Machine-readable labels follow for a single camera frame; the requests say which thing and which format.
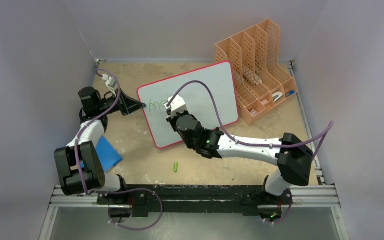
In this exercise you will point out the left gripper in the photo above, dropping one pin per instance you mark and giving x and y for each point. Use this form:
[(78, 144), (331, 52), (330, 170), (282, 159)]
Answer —
[(126, 105)]

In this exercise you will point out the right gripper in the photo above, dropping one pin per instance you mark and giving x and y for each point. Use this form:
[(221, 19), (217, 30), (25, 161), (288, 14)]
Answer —
[(172, 119)]

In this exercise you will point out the pink framed whiteboard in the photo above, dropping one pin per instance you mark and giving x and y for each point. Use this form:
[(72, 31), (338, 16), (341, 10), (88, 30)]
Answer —
[(209, 94)]

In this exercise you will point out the green marker cap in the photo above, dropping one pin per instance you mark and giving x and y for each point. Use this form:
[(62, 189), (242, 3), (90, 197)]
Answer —
[(175, 167)]

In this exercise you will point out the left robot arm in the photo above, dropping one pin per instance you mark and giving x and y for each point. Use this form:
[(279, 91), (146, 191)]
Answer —
[(78, 164)]

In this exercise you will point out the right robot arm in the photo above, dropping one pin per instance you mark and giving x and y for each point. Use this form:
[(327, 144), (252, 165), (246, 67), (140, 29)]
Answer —
[(289, 154)]

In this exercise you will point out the blue book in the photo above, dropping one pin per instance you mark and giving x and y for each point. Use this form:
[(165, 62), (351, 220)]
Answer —
[(107, 155)]

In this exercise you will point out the small pink card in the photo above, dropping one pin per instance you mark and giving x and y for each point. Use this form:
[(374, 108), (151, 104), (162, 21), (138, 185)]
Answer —
[(254, 113)]

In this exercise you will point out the orange file organizer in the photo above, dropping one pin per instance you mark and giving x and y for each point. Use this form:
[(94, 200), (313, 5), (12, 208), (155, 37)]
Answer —
[(257, 73)]

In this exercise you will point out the white stapler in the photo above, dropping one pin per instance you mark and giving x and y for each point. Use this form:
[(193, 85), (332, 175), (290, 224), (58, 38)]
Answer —
[(277, 96)]

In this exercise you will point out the black base bar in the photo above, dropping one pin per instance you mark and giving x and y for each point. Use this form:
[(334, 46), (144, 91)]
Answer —
[(248, 200)]

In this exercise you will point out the blue small item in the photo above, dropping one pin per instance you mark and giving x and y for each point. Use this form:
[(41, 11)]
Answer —
[(289, 93)]

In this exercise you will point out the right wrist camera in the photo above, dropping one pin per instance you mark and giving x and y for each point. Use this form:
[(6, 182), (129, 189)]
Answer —
[(175, 105)]

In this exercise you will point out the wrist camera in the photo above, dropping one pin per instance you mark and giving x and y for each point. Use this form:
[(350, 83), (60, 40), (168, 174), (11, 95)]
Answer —
[(175, 105), (110, 83)]

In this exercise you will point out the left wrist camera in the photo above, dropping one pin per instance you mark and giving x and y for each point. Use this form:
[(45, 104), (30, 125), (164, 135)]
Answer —
[(110, 83)]

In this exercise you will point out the aluminium frame rail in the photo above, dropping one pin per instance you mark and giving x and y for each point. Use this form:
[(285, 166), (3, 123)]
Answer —
[(313, 196)]

